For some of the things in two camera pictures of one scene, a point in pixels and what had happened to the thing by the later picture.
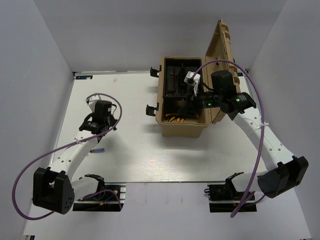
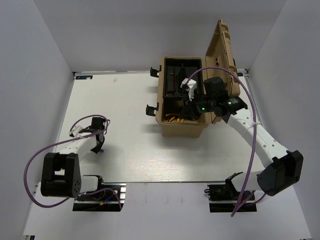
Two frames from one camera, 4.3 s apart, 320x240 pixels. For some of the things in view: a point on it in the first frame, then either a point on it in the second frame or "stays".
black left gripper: (113, 121) -> (96, 149)
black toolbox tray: (175, 70) stays
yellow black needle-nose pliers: (178, 119) stays
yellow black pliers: (171, 118) stays
